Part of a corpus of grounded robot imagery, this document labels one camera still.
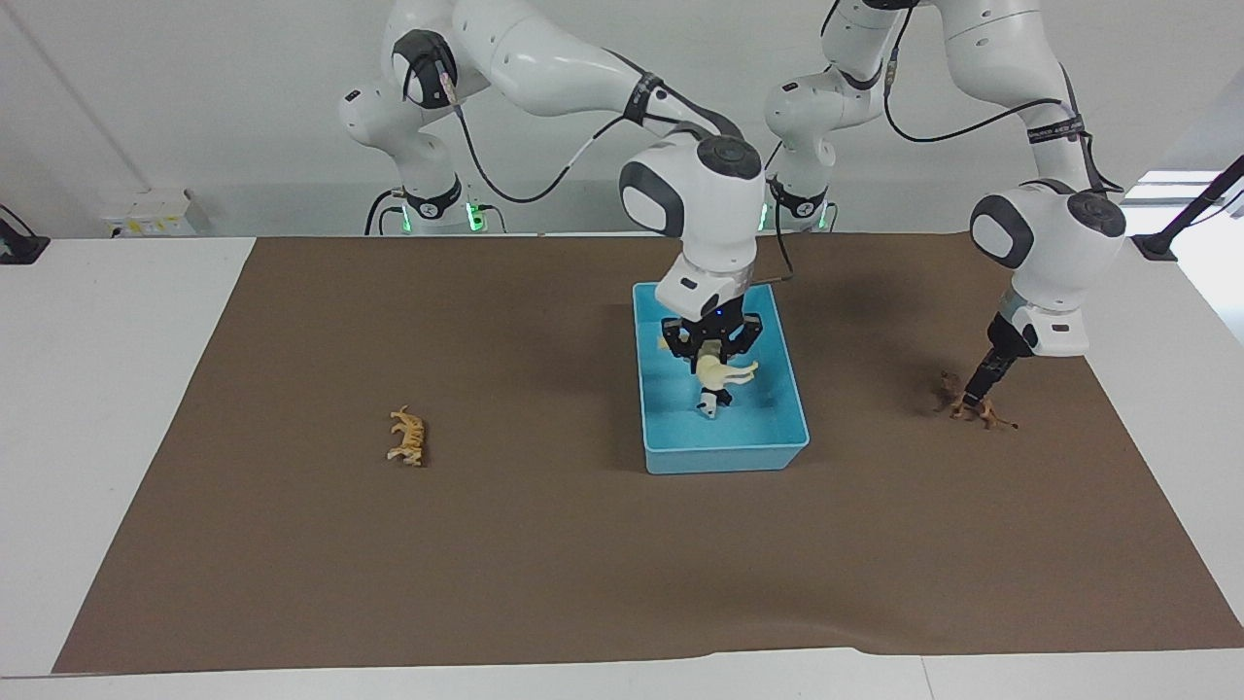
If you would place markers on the cream llama toy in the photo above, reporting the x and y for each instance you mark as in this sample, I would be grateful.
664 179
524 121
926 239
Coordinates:
712 369

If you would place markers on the orange striped tiger toy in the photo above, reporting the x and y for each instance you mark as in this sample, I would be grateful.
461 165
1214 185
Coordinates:
410 437

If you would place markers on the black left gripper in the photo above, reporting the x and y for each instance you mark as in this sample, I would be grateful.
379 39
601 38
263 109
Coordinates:
1006 340

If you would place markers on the light blue storage box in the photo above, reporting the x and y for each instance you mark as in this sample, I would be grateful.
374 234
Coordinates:
719 447

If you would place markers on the brown table mat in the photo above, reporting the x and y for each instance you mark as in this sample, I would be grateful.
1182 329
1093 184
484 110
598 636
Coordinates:
486 535

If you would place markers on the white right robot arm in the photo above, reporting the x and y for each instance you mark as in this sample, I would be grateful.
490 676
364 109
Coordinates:
544 58

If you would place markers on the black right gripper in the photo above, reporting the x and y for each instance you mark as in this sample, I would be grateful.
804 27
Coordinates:
714 326

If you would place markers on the black camera stand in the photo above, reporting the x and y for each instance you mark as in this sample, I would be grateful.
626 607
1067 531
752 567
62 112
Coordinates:
1186 214

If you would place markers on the brown lion toy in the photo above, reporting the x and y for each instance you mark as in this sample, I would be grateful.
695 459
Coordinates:
989 416

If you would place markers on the white power strip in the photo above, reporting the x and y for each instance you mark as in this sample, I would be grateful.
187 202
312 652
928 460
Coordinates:
151 214

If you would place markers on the black and white panda toy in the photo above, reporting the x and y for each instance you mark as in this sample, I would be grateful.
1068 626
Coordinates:
712 402

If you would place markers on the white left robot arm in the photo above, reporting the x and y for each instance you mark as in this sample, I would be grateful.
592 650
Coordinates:
1050 243

